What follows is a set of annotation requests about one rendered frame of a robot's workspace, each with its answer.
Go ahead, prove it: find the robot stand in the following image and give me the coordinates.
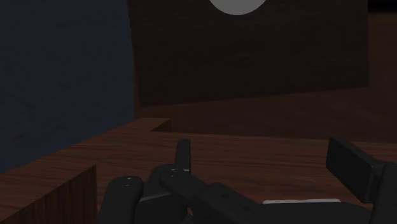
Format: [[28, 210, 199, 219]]
[[127, 0, 370, 108]]

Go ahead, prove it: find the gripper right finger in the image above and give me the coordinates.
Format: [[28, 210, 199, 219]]
[[325, 136, 397, 224]]

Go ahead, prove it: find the brown wooden table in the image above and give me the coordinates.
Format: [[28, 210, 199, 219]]
[[0, 117, 397, 224]]

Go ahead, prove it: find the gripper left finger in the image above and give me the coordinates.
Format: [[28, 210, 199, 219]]
[[98, 139, 262, 224]]

